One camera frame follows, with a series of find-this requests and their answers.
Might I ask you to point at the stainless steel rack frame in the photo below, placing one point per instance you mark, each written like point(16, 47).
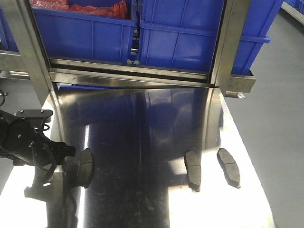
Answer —
point(31, 61)

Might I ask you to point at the blue crate far left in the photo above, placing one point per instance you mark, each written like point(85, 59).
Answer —
point(6, 36)

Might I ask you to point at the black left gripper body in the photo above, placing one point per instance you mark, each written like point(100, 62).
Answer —
point(22, 137)

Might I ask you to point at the large blue crate with red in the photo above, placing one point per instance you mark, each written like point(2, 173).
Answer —
point(85, 36)

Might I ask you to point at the large blue crate right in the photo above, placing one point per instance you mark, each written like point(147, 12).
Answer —
point(182, 34)

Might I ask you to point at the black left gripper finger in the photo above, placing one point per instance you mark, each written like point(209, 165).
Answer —
point(59, 159)
point(60, 149)

